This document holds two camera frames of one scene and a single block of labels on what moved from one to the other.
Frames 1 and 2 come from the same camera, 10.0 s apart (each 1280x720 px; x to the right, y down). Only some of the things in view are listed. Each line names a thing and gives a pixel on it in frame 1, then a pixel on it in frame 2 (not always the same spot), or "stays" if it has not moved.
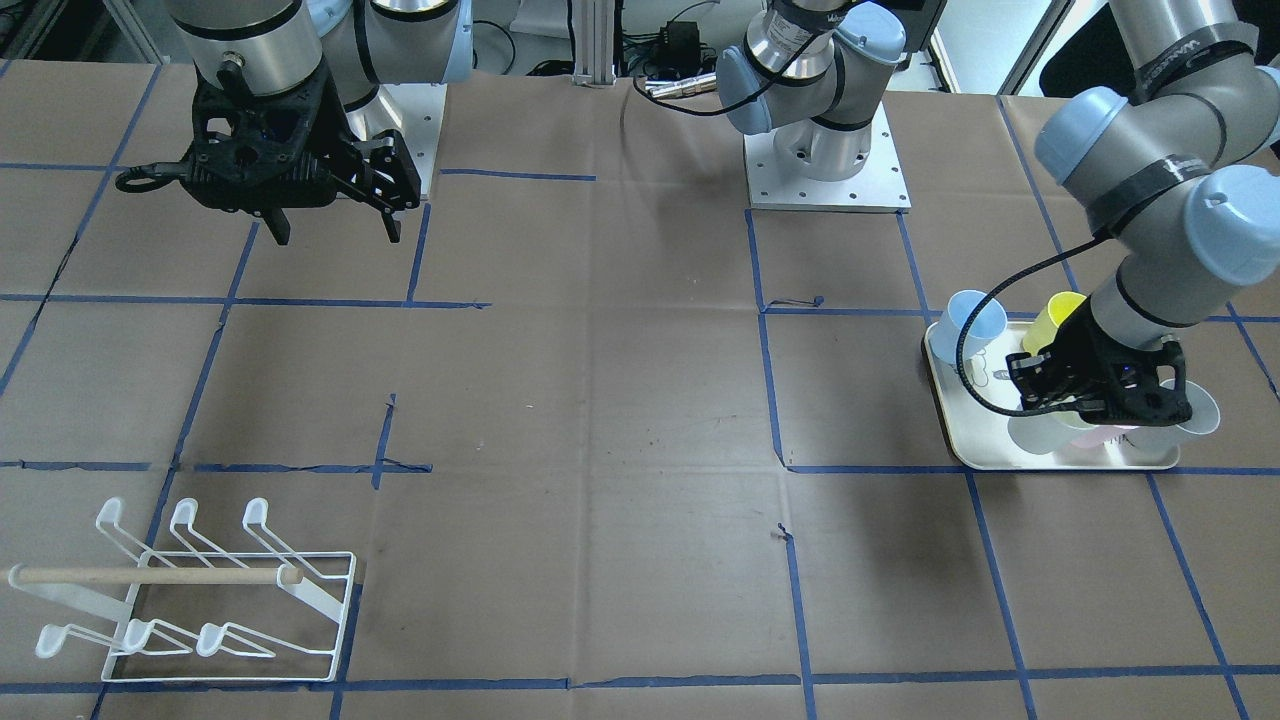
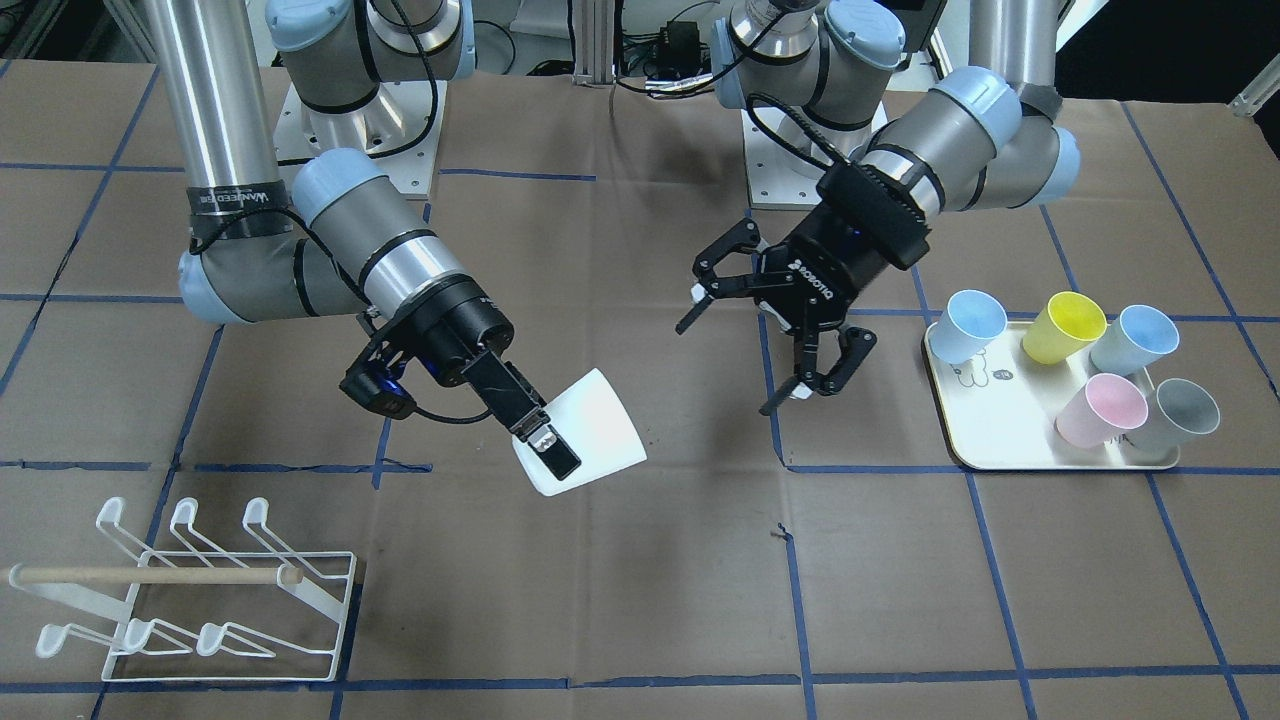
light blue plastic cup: x=987 y=325 stays
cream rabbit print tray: x=981 y=439 stays
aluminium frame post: x=593 y=31 stays
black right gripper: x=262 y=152 → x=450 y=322
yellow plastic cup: x=1043 y=330 stays
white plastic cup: x=1046 y=433 → x=598 y=430
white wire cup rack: x=264 y=614 stays
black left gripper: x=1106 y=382 → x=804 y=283
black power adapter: x=679 y=50 stays
